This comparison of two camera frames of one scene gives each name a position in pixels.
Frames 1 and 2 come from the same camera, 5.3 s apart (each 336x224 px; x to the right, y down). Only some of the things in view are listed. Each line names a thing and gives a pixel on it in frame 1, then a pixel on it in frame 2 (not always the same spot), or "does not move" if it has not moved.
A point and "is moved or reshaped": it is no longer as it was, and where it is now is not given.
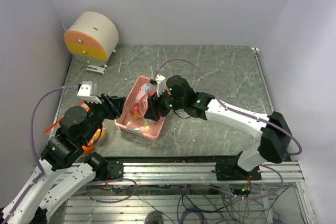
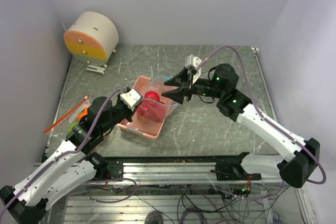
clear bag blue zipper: x=146 y=89 is moved or reshaped
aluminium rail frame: x=190 y=171 does not move
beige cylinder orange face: x=92 y=38 does not move
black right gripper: x=152 y=111 -> x=181 y=80
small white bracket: x=96 y=70 does not move
